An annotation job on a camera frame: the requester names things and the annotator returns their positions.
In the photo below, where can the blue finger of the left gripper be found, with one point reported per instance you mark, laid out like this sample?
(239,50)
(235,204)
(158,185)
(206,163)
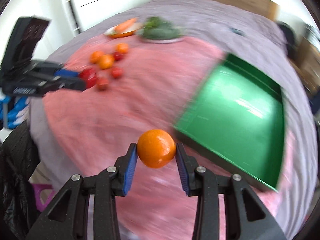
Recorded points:
(66,73)

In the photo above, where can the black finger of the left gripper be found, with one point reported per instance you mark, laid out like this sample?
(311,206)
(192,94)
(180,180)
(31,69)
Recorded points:
(64,82)

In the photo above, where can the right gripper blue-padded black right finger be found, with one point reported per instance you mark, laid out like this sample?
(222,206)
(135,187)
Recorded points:
(245,214)

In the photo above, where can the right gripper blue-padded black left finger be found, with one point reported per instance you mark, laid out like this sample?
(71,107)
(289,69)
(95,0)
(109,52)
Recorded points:
(66,216)

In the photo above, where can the red apple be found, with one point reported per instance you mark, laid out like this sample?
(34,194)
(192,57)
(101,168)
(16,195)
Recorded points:
(118,56)
(89,75)
(117,72)
(102,83)

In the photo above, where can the orange fruit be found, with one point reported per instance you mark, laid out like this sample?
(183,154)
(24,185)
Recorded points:
(122,48)
(156,148)
(95,56)
(106,61)

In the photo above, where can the green rectangular tray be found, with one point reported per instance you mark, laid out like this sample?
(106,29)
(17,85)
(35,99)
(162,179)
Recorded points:
(236,119)

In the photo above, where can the blue white gloved hand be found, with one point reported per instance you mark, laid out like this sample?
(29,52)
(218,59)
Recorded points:
(14,110)

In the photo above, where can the pink plastic sheet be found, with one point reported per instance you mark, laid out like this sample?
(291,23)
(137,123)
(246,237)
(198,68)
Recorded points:
(94,128)

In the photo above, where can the white wardrobe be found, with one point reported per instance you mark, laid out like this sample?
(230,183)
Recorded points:
(68,18)

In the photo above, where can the carrot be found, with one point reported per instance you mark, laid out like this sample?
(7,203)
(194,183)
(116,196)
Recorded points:
(124,26)

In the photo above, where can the white round plate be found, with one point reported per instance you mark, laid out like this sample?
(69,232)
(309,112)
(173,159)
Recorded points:
(160,41)

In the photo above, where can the green bok choy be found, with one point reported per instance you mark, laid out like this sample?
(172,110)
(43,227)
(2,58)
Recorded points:
(157,27)

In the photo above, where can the wooden drawer cabinet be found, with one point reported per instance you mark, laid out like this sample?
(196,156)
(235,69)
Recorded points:
(306,65)

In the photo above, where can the black backpack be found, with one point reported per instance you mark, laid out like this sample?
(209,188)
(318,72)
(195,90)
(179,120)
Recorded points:
(290,39)

